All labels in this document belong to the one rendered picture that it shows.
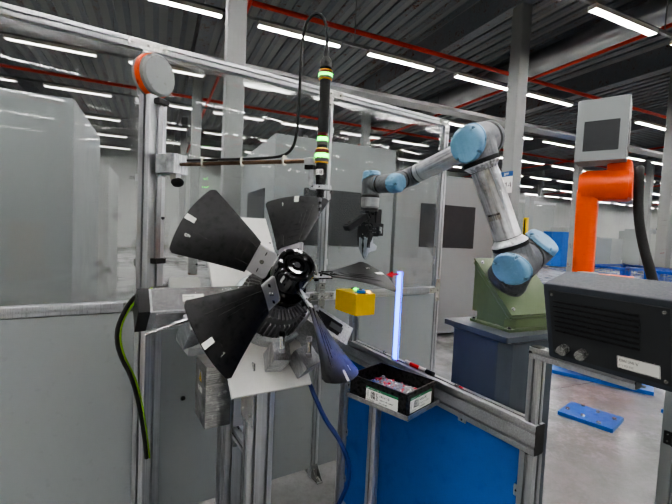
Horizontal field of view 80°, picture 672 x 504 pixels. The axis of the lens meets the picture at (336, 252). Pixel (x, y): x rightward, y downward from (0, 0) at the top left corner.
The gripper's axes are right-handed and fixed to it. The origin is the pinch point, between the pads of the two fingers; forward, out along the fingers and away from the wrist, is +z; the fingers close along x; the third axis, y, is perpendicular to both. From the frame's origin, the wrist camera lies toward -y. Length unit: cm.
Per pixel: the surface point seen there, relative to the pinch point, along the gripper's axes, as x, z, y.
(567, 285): -88, 0, -7
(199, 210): -13, -14, -70
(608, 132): 65, -119, 337
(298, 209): -10.1, -16.6, -36.0
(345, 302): 4.1, 20.2, -5.0
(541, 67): 435, -415, 804
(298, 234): -17.9, -8.1, -39.5
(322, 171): -27, -28, -37
